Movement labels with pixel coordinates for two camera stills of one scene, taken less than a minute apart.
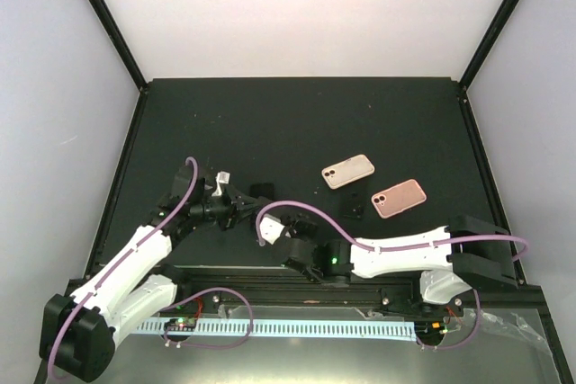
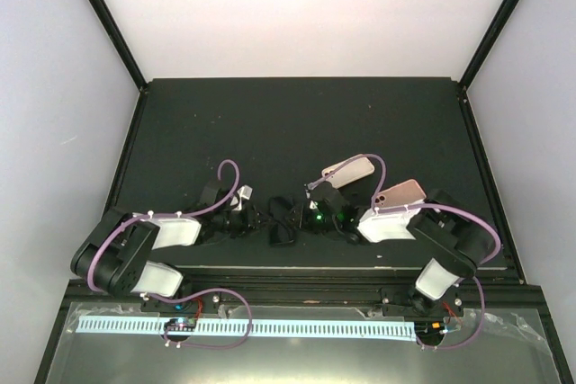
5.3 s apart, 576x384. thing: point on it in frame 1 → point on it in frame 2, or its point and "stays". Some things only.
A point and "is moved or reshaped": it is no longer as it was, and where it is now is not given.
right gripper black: x=299 y=221 → x=303 y=219
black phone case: x=265 y=190 is moved or reshaped
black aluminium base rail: x=280 y=287 stays
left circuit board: x=183 y=324 stays
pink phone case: x=395 y=200 stays
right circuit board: x=429 y=329 stays
